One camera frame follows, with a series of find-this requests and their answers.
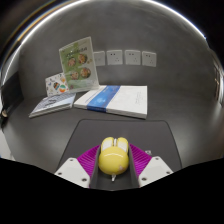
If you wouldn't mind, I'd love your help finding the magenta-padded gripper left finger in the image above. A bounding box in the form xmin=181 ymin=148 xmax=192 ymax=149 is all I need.
xmin=54 ymin=143 xmax=102 ymax=189

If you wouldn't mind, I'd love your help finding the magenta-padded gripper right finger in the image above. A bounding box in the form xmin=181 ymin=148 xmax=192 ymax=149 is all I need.
xmin=128 ymin=143 xmax=174 ymax=188

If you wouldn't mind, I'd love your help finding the yellow computer mouse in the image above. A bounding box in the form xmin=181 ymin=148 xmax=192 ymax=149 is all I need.
xmin=97 ymin=136 xmax=130 ymax=183

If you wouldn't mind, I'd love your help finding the dark grey mouse pad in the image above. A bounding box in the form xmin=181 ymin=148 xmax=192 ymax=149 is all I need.
xmin=57 ymin=118 xmax=183 ymax=189

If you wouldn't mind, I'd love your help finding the striped grey booklet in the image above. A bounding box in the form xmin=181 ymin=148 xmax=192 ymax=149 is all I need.
xmin=28 ymin=92 xmax=77 ymax=119

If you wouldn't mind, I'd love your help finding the white book with blue band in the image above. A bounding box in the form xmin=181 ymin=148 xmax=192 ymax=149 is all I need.
xmin=73 ymin=84 xmax=149 ymax=120

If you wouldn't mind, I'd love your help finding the small white colourful card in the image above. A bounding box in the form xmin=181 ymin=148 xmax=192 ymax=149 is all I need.
xmin=44 ymin=72 xmax=70 ymax=98

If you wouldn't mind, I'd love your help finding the black flat panel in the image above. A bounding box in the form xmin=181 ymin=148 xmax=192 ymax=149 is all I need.
xmin=0 ymin=71 xmax=25 ymax=114

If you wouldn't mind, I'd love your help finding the green standing picture board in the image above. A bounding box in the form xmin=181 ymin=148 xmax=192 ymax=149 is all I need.
xmin=58 ymin=36 xmax=100 ymax=94

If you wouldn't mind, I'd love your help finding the row of white wall sockets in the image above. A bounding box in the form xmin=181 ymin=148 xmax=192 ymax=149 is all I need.
xmin=93 ymin=49 xmax=158 ymax=68

